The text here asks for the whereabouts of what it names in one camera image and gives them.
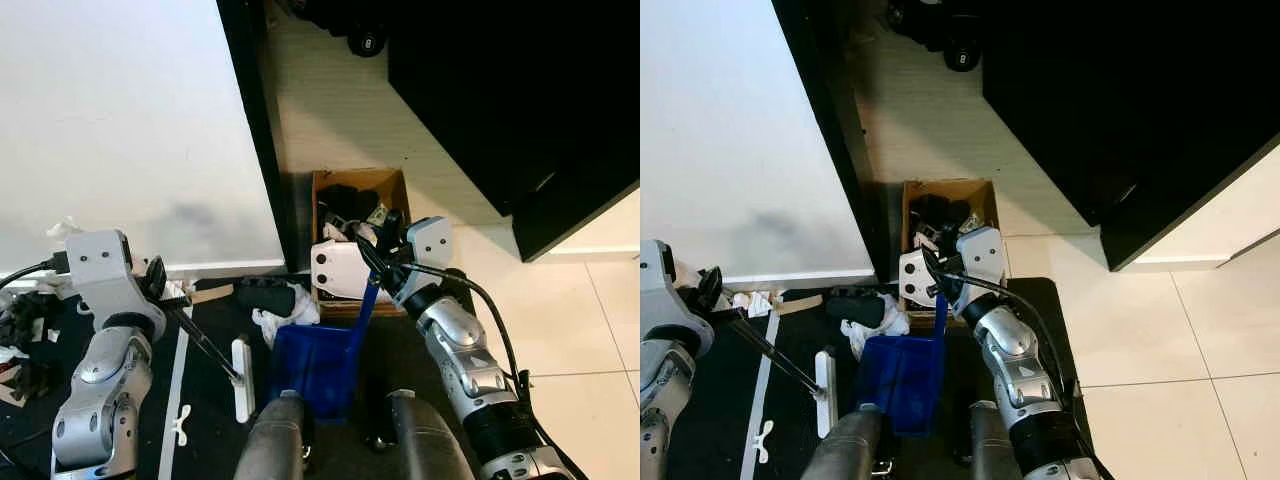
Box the black cylinder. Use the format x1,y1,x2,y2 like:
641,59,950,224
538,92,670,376
825,286,891,326
236,275,313,314

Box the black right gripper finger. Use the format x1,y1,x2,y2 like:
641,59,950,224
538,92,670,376
918,245,951,291
354,235,391,281

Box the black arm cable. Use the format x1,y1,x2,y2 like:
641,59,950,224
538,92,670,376
960,270,1116,480
0,255,73,293
400,260,593,480

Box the grey robot leg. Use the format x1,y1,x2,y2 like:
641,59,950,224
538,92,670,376
385,388,479,480
800,405,886,480
233,392,313,480
965,400,1031,480

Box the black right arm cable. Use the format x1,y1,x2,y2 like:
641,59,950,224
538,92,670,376
400,260,593,480
960,270,1116,480

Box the black crumpled glove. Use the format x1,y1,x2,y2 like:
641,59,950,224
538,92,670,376
0,292,59,346
5,360,56,401

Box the black cabinet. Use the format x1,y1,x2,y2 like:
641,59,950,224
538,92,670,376
980,0,1280,273
387,0,641,264

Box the white tape line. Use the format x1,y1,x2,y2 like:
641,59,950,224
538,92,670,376
738,312,781,480
157,305,193,480

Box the black floor mat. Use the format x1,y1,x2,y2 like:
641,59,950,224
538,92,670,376
0,275,531,480
640,277,1086,480

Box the grey right robot leg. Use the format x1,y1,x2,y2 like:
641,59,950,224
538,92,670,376
965,400,1031,480
385,388,479,480

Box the black dumbbell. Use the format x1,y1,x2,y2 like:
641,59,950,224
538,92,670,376
345,24,389,59
942,38,984,73

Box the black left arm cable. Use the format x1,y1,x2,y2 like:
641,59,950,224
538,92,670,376
0,255,73,293

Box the black door frame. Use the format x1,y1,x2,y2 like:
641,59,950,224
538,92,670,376
770,0,896,286
216,0,301,273

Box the black parts in box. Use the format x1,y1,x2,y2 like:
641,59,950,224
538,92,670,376
908,193,986,251
318,183,406,244

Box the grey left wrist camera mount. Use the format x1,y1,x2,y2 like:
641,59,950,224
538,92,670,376
65,229,161,323
640,238,683,336

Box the brown cardboard box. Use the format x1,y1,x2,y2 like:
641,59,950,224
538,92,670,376
900,178,1004,326
310,167,413,317

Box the grey left robot leg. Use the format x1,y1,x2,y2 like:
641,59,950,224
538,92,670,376
233,392,313,480
800,405,886,480

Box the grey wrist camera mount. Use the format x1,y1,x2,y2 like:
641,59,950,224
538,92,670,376
955,226,1006,301
640,238,683,336
403,215,454,293
65,229,161,323

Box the blue plastic dustpan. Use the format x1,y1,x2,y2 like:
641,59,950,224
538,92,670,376
268,268,383,426
855,295,951,438

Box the black-handled white-headed broom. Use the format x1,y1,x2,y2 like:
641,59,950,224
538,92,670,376
728,308,839,439
160,300,257,426

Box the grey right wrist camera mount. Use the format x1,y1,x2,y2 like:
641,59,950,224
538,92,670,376
403,215,454,293
955,226,1006,301

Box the white plastic shell part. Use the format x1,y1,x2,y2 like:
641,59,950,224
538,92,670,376
898,248,961,309
310,238,396,303

